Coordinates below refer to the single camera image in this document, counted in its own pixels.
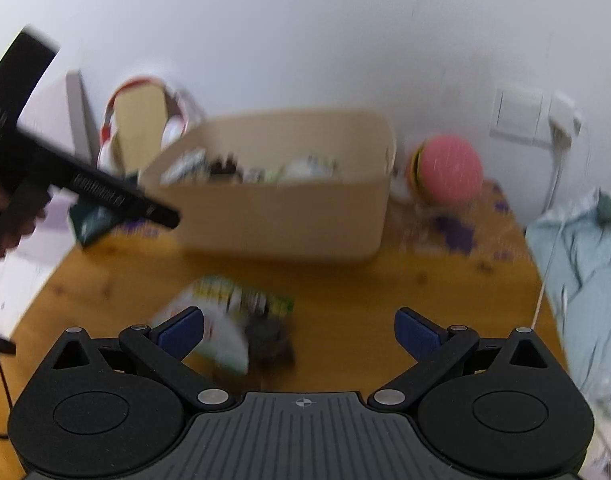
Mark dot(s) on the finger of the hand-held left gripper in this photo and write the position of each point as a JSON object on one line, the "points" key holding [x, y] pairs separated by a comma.
{"points": [[120, 195]]}

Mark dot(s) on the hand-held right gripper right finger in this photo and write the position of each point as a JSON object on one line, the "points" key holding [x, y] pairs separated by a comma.
{"points": [[418, 337]]}

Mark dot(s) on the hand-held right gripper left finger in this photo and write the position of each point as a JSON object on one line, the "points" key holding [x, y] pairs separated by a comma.
{"points": [[183, 332]]}

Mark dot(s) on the white green snack packet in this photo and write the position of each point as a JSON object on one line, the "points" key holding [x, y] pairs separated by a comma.
{"points": [[220, 320]]}

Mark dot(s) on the small black box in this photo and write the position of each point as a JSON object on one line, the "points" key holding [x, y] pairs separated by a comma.
{"points": [[270, 337]]}

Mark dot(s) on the beige plastic storage bin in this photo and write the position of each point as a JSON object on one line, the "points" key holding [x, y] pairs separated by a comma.
{"points": [[285, 220]]}

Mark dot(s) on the light green snack bag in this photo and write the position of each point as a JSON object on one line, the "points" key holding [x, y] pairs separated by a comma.
{"points": [[308, 167]]}

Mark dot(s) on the dark green tissue pack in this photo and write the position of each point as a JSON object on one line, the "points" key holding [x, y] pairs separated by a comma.
{"points": [[97, 220]]}

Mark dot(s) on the white red headphones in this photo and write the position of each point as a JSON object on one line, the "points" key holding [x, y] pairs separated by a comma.
{"points": [[107, 130]]}

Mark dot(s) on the wooden headphone stand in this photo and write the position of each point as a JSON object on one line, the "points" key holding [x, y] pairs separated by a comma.
{"points": [[140, 130]]}

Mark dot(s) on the round wooden desk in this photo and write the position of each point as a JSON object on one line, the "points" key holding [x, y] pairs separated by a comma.
{"points": [[345, 300]]}

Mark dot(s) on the purple floral table mat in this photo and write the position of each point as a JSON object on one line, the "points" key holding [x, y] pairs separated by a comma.
{"points": [[455, 232]]}

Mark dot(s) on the pink plush ball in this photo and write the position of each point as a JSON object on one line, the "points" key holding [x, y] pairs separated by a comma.
{"points": [[450, 170]]}

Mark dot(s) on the light blue clothing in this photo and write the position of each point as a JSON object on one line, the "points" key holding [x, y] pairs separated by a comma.
{"points": [[585, 270]]}

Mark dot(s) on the white charger plug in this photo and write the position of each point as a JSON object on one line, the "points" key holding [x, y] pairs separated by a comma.
{"points": [[564, 120]]}

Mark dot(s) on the white wall socket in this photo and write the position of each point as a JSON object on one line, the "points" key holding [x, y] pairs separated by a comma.
{"points": [[515, 115]]}

